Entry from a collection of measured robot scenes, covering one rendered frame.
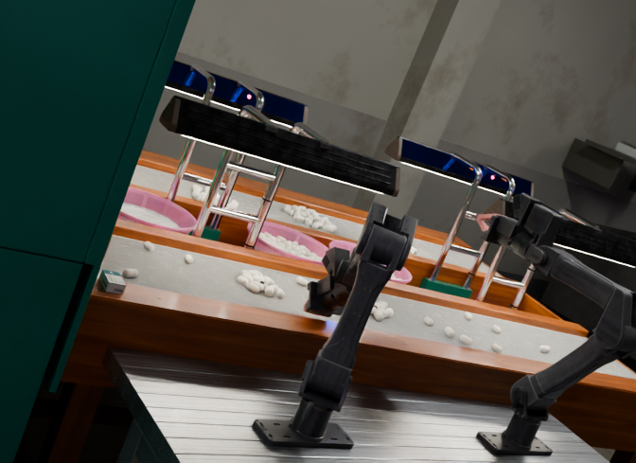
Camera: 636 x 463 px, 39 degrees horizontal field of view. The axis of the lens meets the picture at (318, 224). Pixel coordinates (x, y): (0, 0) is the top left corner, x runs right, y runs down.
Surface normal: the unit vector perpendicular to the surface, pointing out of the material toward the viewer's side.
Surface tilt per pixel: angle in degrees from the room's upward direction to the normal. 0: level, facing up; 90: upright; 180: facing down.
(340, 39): 90
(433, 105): 90
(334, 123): 90
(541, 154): 90
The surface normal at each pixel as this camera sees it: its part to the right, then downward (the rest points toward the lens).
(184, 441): 0.37, -0.90
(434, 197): 0.50, 0.40
